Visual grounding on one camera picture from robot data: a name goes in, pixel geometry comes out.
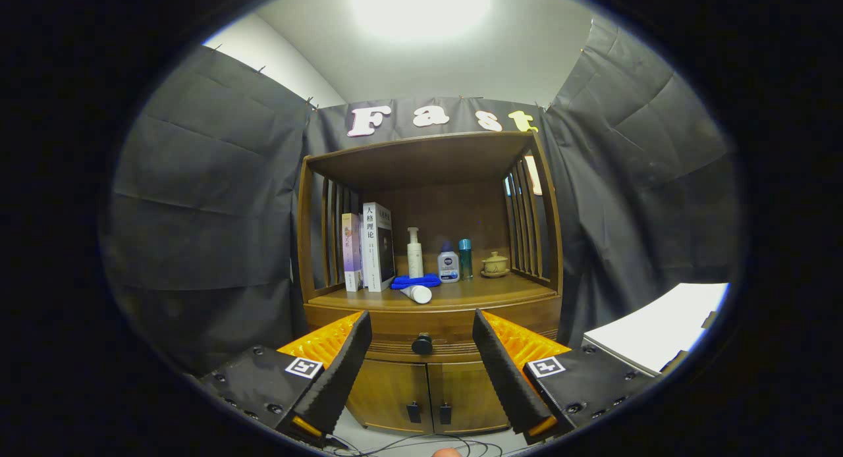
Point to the teal slim bottle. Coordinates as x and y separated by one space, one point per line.
465 259

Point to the beige lidded teacup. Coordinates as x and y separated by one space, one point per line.
494 265

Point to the thick white book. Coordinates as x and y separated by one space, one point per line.
372 253

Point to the brown wooden drawer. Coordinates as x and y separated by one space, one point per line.
448 332

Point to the brown wooden cabinet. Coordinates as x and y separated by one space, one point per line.
421 161

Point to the white green cream tube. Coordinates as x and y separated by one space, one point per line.
418 294

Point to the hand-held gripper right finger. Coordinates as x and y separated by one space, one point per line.
507 378

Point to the wooden countertop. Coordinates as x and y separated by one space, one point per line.
487 291

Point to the blue folded cloth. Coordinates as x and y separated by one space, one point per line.
402 282

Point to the thin purple book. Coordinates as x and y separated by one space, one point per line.
352 253

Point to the white bottle blue pump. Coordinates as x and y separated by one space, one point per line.
448 267

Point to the wooden cabinet door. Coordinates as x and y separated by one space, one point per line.
461 391
388 391

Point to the black backdrop cloth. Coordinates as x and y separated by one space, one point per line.
211 213

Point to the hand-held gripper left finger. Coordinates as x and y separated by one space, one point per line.
342 371

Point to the white side table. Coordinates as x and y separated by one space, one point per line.
658 325

